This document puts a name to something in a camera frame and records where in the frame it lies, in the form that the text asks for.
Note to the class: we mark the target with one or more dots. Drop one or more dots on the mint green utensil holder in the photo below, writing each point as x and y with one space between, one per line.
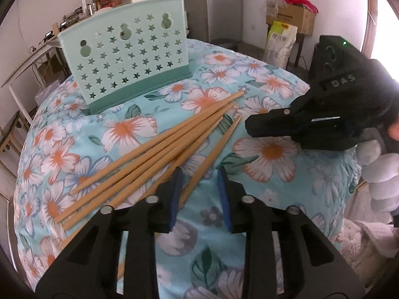
131 53

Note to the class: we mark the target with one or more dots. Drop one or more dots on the floral blanket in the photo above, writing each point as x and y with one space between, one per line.
274 174

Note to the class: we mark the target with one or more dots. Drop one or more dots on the white fluffy garment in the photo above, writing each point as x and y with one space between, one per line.
371 249

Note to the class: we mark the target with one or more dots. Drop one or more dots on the grey refrigerator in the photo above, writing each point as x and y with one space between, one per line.
223 9

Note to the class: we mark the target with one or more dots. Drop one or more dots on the red cloth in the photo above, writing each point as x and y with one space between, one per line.
300 1

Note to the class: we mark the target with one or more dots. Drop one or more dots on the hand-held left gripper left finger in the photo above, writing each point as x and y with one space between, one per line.
174 193

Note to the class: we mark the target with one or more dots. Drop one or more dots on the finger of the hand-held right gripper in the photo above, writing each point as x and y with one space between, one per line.
327 138
274 123

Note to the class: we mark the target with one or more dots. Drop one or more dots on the wooden chair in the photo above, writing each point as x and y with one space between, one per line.
12 149

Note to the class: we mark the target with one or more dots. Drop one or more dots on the open cardboard box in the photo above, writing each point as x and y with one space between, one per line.
293 18

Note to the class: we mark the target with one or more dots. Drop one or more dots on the wooden chopstick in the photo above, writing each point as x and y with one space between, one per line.
140 174
140 163
156 143
193 148
215 153

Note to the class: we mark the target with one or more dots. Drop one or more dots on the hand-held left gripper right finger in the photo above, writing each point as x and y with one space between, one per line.
223 191

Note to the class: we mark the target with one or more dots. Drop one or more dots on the long white table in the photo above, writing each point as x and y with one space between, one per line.
34 56

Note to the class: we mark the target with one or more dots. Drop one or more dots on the person's right hand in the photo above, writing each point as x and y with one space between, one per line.
383 168

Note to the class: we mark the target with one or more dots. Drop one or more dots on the printed white sack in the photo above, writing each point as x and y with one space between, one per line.
280 45

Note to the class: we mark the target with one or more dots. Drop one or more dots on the black stand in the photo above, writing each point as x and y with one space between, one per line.
304 51

